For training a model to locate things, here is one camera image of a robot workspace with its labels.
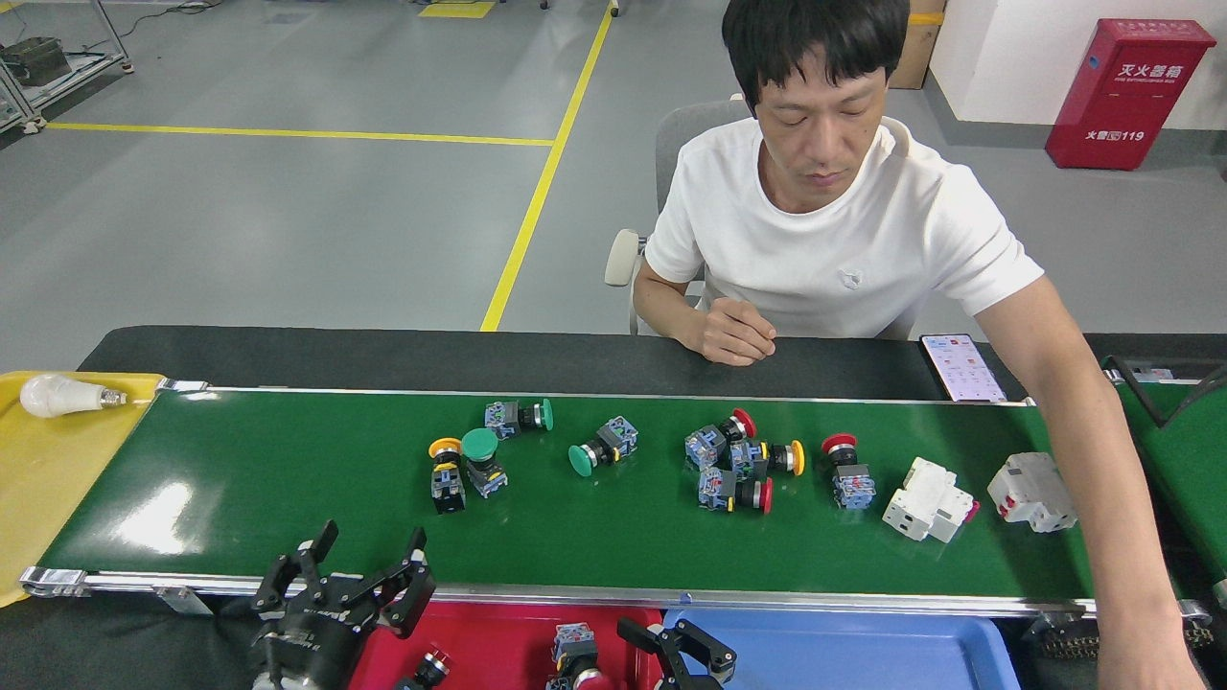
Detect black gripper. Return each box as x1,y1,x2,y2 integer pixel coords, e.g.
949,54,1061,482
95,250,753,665
251,520,437,686

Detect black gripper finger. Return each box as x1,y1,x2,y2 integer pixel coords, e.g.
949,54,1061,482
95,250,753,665
661,618,739,686
616,618,686,690

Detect yellow push button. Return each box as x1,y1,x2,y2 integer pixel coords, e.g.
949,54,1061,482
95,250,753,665
729,438,807,478
428,437,468,516

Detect green mushroom push button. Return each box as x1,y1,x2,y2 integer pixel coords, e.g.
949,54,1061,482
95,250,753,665
461,427,510,500
567,415,640,478

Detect small green push button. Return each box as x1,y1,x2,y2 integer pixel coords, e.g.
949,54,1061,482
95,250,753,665
483,398,555,441

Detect white circuit breaker red lever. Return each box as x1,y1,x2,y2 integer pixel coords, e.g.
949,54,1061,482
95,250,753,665
882,456,981,544

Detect smartphone with lit screen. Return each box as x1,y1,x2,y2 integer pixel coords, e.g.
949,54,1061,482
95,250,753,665
918,333,1009,403

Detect green conveyor belt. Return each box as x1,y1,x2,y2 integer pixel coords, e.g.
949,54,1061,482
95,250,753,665
19,379,1214,624
1102,356,1227,605

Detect yellow plastic tray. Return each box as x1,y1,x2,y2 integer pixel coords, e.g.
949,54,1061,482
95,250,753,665
0,371,166,610

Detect person's right hand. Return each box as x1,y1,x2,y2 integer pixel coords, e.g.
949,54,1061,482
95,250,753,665
688,297,779,368

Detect person's left hand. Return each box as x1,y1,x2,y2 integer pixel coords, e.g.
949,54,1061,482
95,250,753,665
1096,623,1209,690

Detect blue plastic bin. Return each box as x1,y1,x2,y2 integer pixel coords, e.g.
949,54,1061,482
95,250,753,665
663,610,1022,690

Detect red plastic bin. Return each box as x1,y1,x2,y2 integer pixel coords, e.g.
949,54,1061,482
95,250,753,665
350,602,667,690

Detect white light bulb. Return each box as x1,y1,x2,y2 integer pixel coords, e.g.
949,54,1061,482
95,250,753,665
19,374,128,419

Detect person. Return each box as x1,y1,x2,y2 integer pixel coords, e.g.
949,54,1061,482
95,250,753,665
633,0,1209,690

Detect black guide bar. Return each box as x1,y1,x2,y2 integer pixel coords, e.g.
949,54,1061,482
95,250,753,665
1107,357,1227,428

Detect grey office chair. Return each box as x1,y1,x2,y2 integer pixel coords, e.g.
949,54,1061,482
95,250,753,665
604,99,758,336

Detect metal rack on casters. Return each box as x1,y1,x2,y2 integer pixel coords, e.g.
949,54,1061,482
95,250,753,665
0,0,135,133

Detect black device on rack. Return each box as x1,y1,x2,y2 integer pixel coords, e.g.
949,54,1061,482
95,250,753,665
0,36,73,87

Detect brown cardboard box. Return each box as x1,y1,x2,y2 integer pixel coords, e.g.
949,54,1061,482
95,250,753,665
891,0,948,90

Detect red fire extinguisher box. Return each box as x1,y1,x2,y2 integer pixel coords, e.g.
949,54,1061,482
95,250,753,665
1045,17,1218,172

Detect conveyor drive chain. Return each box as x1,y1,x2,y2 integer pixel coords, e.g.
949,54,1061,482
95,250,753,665
1040,625,1216,660

